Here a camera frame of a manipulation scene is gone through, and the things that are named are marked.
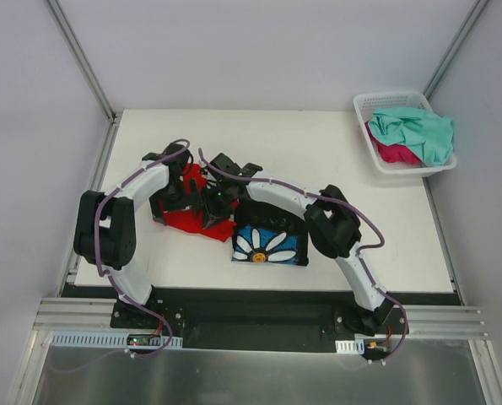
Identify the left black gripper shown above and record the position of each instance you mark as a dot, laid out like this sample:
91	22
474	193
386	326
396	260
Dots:
176	202

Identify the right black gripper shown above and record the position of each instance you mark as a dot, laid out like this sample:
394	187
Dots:
213	207

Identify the red t-shirt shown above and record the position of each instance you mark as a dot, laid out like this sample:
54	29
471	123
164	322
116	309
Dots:
191	222

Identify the black daisy t-shirt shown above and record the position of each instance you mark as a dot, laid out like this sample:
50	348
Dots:
264	233

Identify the white plastic basket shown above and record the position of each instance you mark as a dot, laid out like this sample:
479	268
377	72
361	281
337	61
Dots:
365	105

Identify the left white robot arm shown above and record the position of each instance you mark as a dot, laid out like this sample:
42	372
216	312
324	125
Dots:
105	233

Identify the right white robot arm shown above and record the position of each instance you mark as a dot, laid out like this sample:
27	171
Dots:
336	229

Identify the magenta t-shirt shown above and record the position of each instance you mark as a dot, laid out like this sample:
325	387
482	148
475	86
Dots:
397	153

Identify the teal t-shirt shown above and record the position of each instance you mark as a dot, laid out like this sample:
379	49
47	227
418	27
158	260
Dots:
427	135

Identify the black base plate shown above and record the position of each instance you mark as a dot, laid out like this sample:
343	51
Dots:
259	320

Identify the left aluminium frame post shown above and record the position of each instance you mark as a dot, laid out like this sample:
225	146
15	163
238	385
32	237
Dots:
84	66

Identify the aluminium frame post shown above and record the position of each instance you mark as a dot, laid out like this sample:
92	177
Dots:
84	66
475	13

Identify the left white cable duct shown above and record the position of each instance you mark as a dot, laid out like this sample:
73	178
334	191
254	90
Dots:
114	340

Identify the white cable duct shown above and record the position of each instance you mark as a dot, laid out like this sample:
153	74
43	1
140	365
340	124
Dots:
114	340
349	346

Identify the right white cable duct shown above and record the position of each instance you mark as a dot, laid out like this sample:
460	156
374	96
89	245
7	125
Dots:
349	346

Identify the right aluminium frame post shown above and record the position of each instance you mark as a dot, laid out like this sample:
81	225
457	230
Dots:
475	13

